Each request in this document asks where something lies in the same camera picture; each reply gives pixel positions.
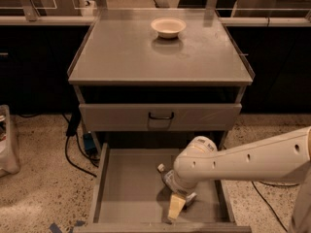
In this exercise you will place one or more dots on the closed grey top drawer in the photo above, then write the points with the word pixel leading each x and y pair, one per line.
pixel 134 117

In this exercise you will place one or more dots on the translucent plastic bin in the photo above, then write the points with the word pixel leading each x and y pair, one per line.
pixel 9 150

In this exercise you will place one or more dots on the clear plastic bottle white cap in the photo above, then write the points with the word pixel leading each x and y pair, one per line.
pixel 166 178

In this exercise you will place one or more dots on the grey drawer cabinet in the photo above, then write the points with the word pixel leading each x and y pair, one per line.
pixel 122 60

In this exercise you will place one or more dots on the open grey middle drawer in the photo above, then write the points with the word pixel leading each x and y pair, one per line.
pixel 130 197

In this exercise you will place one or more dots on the blue power adapter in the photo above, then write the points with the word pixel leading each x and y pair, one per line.
pixel 89 143

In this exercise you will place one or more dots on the blue tape on floor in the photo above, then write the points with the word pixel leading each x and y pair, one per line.
pixel 56 228

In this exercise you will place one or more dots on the black drawer handle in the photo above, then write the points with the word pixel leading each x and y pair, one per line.
pixel 151 116

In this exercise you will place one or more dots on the white paper bowl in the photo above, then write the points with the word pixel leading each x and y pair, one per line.
pixel 168 27

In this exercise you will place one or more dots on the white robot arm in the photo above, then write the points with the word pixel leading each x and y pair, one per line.
pixel 284 158

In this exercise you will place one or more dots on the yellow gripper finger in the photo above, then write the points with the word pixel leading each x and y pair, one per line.
pixel 177 203

